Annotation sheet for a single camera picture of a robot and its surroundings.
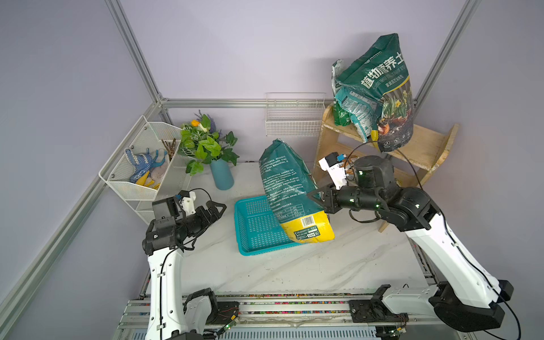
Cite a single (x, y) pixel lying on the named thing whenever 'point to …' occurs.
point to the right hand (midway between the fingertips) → (309, 198)
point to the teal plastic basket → (258, 230)
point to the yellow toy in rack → (143, 179)
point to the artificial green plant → (200, 140)
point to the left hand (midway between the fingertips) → (218, 212)
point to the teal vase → (222, 174)
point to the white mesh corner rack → (168, 166)
